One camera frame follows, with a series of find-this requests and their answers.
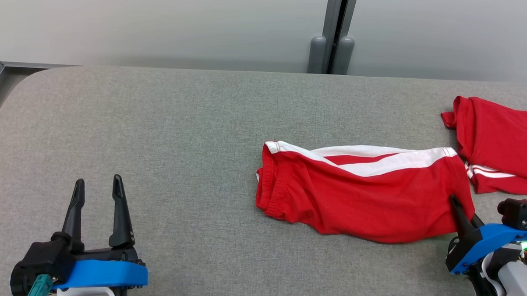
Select red jersey with white trim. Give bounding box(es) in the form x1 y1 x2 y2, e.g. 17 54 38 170
438 95 527 196

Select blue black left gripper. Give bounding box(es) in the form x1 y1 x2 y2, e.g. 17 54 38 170
54 172 152 292

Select red shorts with white stripe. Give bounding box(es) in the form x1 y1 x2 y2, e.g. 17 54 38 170
254 140 478 247

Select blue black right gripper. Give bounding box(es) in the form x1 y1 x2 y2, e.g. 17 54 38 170
445 194 527 277

